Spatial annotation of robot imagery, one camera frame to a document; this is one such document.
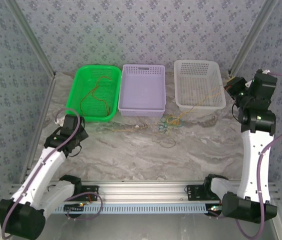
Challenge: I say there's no aluminium frame post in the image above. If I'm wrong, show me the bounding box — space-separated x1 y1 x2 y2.
5 0 58 79
227 0 279 78

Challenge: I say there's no small circuit board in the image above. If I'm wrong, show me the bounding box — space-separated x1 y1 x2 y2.
207 203 223 218
64 203 86 218

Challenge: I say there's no slotted pale blue cable duct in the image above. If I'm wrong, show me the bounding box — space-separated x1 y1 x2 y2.
43 202 208 215

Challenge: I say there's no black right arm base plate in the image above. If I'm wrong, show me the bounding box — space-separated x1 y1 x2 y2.
186 184 221 202

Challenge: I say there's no white plastic basket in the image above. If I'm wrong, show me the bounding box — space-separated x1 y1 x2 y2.
173 59 227 113

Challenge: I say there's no grey metal lower panel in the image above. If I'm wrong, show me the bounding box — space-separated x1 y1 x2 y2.
0 201 282 240

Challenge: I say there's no aluminium side rail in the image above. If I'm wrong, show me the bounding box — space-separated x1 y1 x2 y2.
227 72 267 182
19 72 58 185

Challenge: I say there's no red wire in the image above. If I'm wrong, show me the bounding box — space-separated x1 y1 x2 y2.
80 75 113 112
91 94 111 117

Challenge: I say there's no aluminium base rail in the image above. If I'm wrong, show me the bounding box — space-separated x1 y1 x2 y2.
7 181 280 203

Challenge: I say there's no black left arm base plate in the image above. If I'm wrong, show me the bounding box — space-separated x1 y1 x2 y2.
53 185 99 202

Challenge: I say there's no purple plastic basket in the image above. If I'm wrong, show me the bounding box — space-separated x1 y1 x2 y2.
117 63 166 118

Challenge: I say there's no green plastic basket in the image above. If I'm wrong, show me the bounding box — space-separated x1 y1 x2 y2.
65 64 122 123

